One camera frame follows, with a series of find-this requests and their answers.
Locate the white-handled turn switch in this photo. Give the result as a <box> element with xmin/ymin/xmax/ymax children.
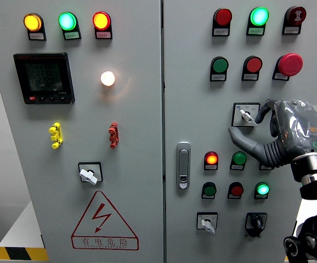
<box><xmin>77</xmin><ymin>162</ymin><xmax>104</xmax><ymax>186</ymax></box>
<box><xmin>231</xmin><ymin>102</ymin><xmax>261</xmax><ymax>128</ymax></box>
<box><xmin>196</xmin><ymin>211</ymin><xmax>219</xmax><ymax>235</ymax></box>

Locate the large red stop button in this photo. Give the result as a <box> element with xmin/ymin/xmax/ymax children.
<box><xmin>271</xmin><ymin>53</ymin><xmax>304</xmax><ymax>82</ymax></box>

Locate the green push button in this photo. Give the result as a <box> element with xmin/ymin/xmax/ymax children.
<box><xmin>201</xmin><ymin>181</ymin><xmax>217</xmax><ymax>200</ymax></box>
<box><xmin>210</xmin><ymin>56</ymin><xmax>229</xmax><ymax>82</ymax></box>
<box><xmin>229</xmin><ymin>151</ymin><xmax>247</xmax><ymax>171</ymax></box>

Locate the green lit indicator lamp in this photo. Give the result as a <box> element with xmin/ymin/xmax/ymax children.
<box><xmin>246</xmin><ymin>7</ymin><xmax>270</xmax><ymax>37</ymax></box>
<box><xmin>253</xmin><ymin>181</ymin><xmax>270</xmax><ymax>200</ymax></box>
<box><xmin>58</xmin><ymin>12</ymin><xmax>82</xmax><ymax>41</ymax></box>

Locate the white cabinet plinth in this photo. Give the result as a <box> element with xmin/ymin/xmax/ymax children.
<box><xmin>288</xmin><ymin>198</ymin><xmax>317</xmax><ymax>249</ymax></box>
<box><xmin>0</xmin><ymin>201</ymin><xmax>46</xmax><ymax>250</ymax></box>

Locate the red-orange lit indicator lamp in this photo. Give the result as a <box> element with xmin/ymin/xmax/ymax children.
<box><xmin>92</xmin><ymin>11</ymin><xmax>113</xmax><ymax>41</ymax></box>
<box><xmin>203</xmin><ymin>151</ymin><xmax>219</xmax><ymax>171</ymax></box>

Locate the pale grey cabinet door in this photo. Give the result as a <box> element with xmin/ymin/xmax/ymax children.
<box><xmin>162</xmin><ymin>0</ymin><xmax>317</xmax><ymax>263</ymax></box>
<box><xmin>0</xmin><ymin>0</ymin><xmax>165</xmax><ymax>263</ymax></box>

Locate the red and black buzzer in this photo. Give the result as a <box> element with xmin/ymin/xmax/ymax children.
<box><xmin>281</xmin><ymin>5</ymin><xmax>307</xmax><ymax>36</ymax></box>

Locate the silver door lock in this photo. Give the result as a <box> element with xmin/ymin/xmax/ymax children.
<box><xmin>176</xmin><ymin>141</ymin><xmax>191</xmax><ymax>190</ymax></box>

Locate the red indicator lamp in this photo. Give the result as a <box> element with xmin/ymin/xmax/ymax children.
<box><xmin>211</xmin><ymin>8</ymin><xmax>233</xmax><ymax>37</ymax></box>

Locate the white glowing lamp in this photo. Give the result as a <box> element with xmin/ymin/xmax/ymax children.
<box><xmin>100</xmin><ymin>71</ymin><xmax>116</xmax><ymax>87</ymax></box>

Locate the red warning triangle sign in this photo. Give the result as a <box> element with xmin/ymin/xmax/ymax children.
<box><xmin>70</xmin><ymin>191</ymin><xmax>140</xmax><ymax>251</ymax></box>

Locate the black digital display meter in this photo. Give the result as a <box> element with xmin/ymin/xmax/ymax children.
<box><xmin>13</xmin><ymin>52</ymin><xmax>76</xmax><ymax>105</ymax></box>

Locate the yellow indicator lamp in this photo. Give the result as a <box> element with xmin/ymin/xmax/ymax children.
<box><xmin>23</xmin><ymin>13</ymin><xmax>47</xmax><ymax>42</ymax></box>

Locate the black-handled turn switch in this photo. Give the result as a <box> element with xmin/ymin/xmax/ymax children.
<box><xmin>244</xmin><ymin>212</ymin><xmax>268</xmax><ymax>238</ymax></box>

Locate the white-handled turn switch, small plate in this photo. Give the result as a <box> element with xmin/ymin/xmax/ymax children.
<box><xmin>196</xmin><ymin>211</ymin><xmax>219</xmax><ymax>235</ymax></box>

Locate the small red handle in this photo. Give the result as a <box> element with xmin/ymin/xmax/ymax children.
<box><xmin>108</xmin><ymin>122</ymin><xmax>120</xmax><ymax>150</ymax></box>

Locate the white-handled turn switch, plain plate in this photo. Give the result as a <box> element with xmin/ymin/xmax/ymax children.
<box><xmin>77</xmin><ymin>162</ymin><xmax>104</xmax><ymax>186</ymax></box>

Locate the small yellow handle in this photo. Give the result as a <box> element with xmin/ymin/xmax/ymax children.
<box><xmin>48</xmin><ymin>122</ymin><xmax>64</xmax><ymax>150</ymax></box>

